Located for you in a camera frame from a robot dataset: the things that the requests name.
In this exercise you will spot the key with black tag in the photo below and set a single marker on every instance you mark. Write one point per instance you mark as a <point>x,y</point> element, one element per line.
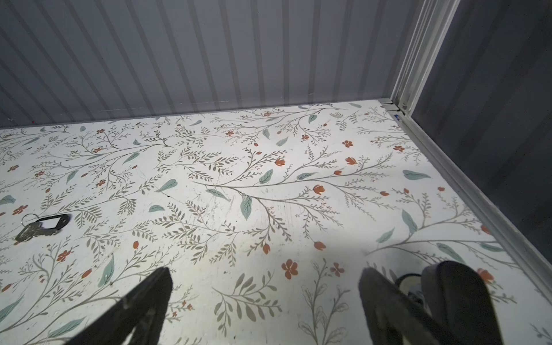
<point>45,226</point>

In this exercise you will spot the black lint roller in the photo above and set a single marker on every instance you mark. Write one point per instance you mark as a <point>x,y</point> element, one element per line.
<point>456,297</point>

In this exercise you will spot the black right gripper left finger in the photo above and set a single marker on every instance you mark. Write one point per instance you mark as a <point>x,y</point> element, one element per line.
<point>139,315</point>

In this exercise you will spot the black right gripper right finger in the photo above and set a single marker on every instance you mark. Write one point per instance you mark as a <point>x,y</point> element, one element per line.
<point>392,318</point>

